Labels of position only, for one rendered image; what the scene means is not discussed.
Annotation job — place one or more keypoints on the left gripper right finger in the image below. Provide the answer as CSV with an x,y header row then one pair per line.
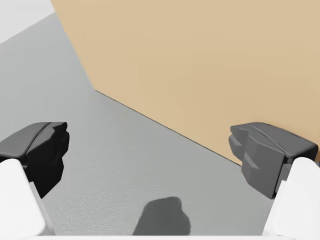
x,y
265,160

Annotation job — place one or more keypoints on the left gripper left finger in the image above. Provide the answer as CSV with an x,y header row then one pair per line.
x,y
42,155

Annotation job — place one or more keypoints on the tall board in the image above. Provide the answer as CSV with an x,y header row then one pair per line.
x,y
200,70

